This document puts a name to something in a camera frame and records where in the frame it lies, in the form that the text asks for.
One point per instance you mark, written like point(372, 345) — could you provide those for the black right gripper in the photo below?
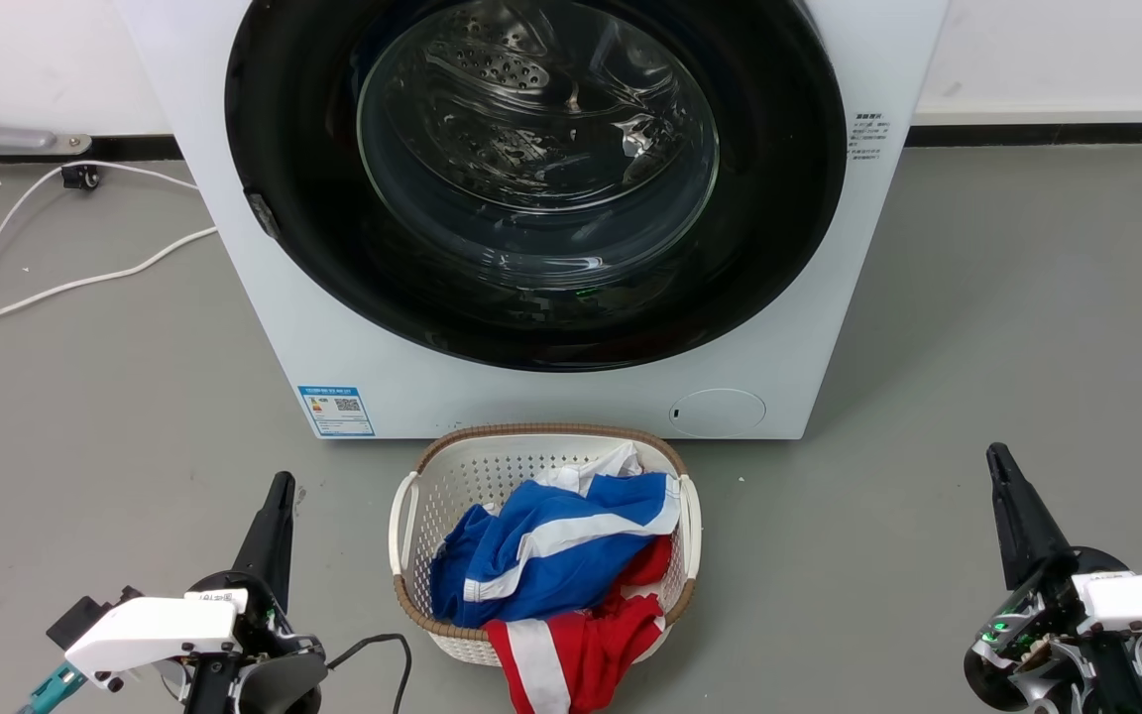
point(1037, 645)

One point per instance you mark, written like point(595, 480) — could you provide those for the blue and white garment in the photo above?
point(551, 545)

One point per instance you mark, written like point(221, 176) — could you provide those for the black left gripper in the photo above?
point(269, 664)

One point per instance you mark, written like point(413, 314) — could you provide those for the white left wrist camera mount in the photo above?
point(150, 635)

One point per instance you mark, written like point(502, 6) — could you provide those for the black text warning sticker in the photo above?
point(868, 137)

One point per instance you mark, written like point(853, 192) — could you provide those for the red and white garment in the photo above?
point(581, 645)

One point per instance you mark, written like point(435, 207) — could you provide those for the blue energy label sticker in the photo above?
point(336, 411)

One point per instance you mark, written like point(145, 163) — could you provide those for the black round washer door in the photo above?
point(531, 169)

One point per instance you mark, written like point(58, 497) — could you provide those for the round white filter cover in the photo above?
point(717, 412)

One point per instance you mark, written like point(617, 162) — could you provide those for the white plastic laundry basket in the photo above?
point(472, 476)

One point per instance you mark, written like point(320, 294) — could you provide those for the white front-load washing machine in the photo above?
point(829, 297)

